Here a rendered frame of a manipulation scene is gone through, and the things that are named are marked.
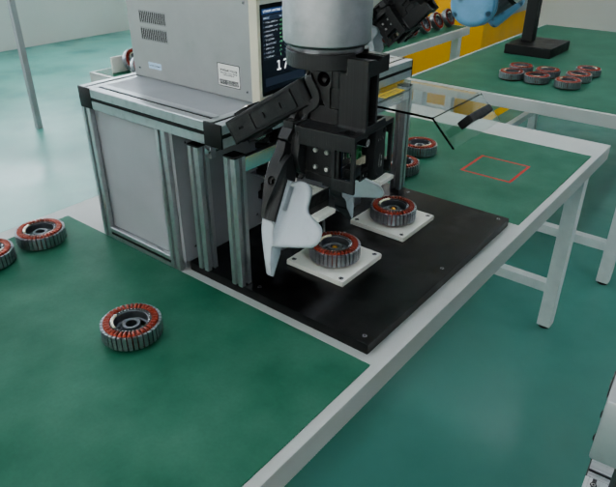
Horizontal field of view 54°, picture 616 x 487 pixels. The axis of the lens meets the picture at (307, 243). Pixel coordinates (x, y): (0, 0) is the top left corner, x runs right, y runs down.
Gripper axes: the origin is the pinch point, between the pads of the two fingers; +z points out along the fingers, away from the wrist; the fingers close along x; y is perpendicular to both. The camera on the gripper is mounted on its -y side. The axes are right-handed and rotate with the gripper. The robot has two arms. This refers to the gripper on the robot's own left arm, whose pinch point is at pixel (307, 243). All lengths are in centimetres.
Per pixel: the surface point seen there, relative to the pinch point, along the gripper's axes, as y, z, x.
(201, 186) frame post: -49, 18, 34
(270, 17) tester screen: -42, -12, 49
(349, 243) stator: -26, 34, 55
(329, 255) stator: -27, 34, 48
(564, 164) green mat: -2, 40, 145
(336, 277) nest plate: -24, 37, 46
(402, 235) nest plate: -21, 37, 70
